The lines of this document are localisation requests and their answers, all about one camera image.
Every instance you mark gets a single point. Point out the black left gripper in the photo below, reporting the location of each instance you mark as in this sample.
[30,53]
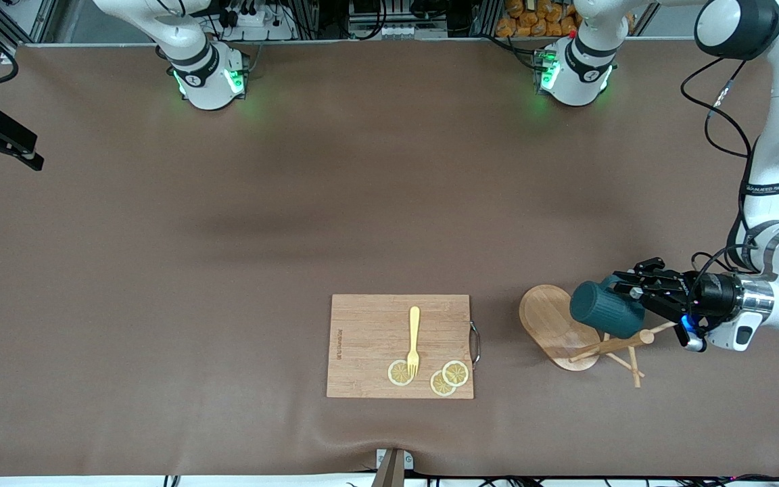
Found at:
[713,293]

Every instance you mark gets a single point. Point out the dark teal mug yellow inside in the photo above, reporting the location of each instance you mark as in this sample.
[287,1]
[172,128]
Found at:
[606,311]

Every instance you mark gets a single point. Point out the wooden mug tree rack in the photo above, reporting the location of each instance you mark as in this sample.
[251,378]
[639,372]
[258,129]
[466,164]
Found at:
[552,325]

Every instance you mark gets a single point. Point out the lemon slice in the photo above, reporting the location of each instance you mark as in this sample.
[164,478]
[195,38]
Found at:
[456,373]
[438,387]
[396,373]

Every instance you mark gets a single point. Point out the brown table mat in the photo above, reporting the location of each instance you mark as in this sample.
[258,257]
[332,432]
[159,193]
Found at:
[227,237]

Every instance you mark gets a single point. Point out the yellow plastic fork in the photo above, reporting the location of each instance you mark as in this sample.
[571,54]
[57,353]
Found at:
[414,328]

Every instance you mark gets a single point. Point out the white power strip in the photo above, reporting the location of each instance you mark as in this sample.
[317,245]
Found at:
[254,19]

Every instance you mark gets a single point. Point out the orange packaged goods pile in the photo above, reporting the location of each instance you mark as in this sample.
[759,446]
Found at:
[531,24]

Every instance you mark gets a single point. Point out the white terminal block strip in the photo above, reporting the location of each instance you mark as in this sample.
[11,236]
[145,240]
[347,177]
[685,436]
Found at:
[396,31]

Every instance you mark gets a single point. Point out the aluminium frame beam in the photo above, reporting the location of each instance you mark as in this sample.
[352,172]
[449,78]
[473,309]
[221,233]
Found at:
[24,27]

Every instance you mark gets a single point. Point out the metal table edge bracket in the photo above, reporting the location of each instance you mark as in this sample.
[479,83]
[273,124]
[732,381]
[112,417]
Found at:
[393,470]

